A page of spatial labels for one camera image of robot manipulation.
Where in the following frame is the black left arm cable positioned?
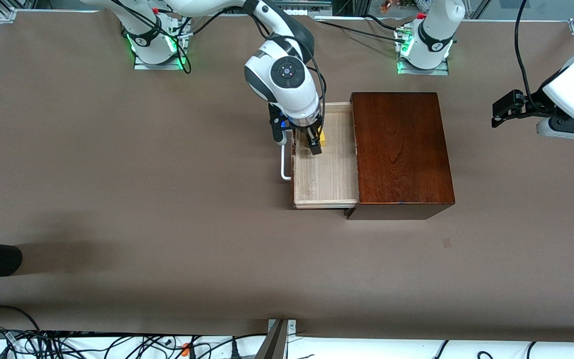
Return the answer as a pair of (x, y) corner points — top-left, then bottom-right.
(514, 0), (543, 103)

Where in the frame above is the light wooden drawer with handle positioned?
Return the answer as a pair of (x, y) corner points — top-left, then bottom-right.
(281, 101), (360, 210)

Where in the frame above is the grey metal pole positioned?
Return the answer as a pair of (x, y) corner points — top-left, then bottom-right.
(255, 319), (288, 359)

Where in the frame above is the silver bracket plate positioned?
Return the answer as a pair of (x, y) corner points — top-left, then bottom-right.
(268, 319), (297, 334)

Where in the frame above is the dark brown wooden cabinet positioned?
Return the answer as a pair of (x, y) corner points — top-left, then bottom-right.
(345, 92), (456, 221)

